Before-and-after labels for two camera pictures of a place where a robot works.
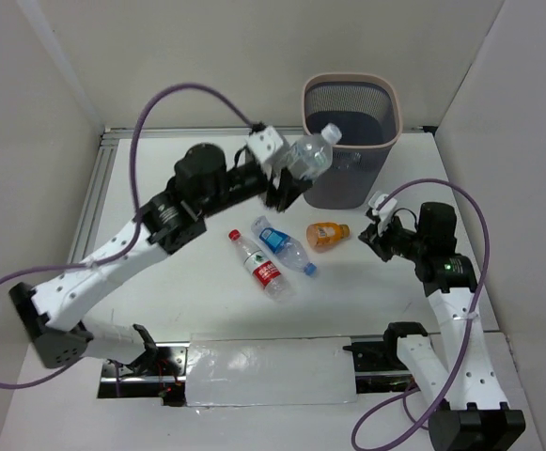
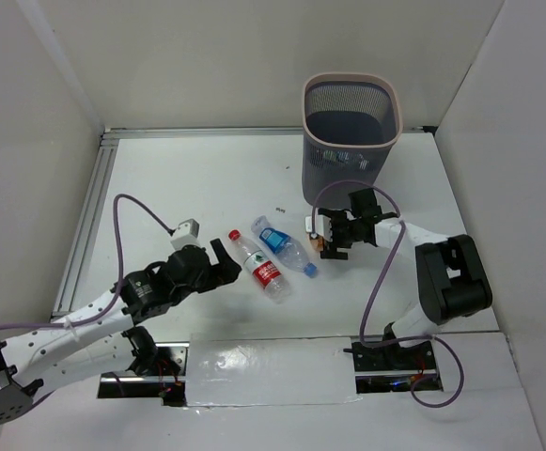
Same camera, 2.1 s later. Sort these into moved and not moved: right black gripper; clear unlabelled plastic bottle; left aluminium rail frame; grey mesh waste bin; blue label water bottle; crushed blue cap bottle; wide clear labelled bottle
Moved: right black gripper; wide clear labelled bottle; blue label water bottle; clear unlabelled plastic bottle
Not moved: grey mesh waste bin; left aluminium rail frame; crushed blue cap bottle
